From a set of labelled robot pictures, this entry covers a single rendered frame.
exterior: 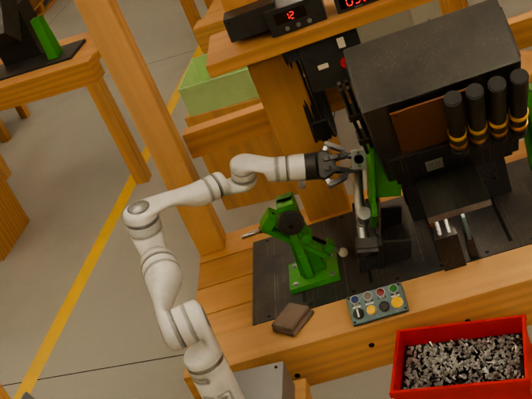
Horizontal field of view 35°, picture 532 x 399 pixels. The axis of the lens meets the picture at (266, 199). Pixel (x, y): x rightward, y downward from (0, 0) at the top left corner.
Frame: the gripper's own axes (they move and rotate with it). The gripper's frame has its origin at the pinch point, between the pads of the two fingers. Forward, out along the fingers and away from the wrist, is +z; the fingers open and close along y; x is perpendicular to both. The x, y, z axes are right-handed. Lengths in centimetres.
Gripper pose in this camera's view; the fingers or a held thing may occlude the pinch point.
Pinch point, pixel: (355, 162)
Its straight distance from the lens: 233.3
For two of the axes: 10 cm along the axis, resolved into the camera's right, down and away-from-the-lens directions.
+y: -0.8, -9.7, 2.4
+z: 10.0, -0.9, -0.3
